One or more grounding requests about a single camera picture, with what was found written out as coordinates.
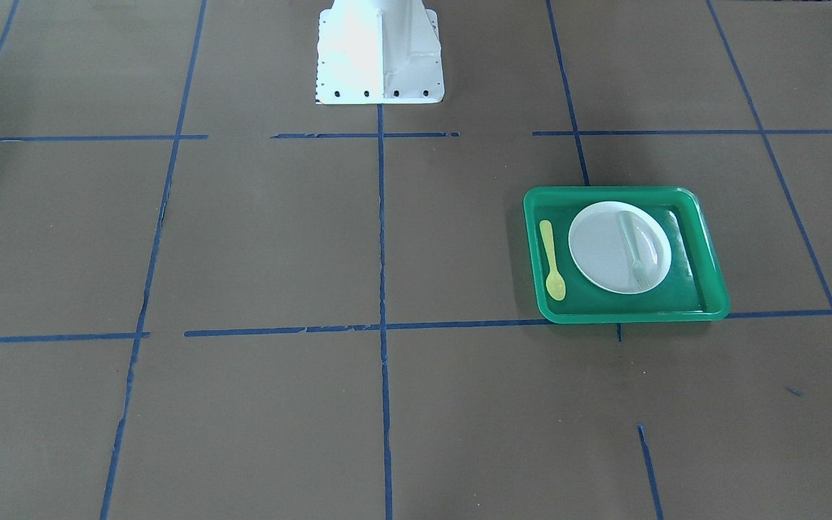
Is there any pale mint plastic fork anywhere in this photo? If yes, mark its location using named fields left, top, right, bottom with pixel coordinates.
left=618, top=210, right=651, bottom=292

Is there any yellow plastic spoon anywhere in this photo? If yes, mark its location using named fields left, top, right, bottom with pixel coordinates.
left=539, top=220, right=567, bottom=300

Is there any white round plate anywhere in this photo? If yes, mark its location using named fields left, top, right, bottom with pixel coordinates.
left=568, top=201, right=672, bottom=295

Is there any green plastic tray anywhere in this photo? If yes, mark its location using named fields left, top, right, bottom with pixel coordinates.
left=523, top=186, right=730, bottom=324

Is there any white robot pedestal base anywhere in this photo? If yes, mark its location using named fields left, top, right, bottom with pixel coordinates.
left=315, top=1, right=446, bottom=105

